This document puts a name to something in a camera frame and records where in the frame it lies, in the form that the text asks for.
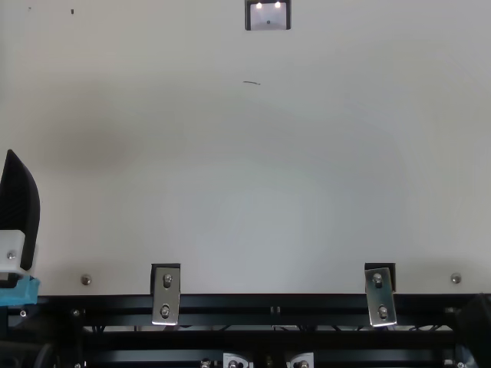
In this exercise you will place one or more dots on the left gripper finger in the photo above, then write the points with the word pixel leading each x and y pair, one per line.
pixel 21 199

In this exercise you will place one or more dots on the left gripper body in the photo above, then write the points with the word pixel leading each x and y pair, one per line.
pixel 21 293

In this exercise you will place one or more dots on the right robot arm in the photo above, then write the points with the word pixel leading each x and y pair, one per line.
pixel 477 329

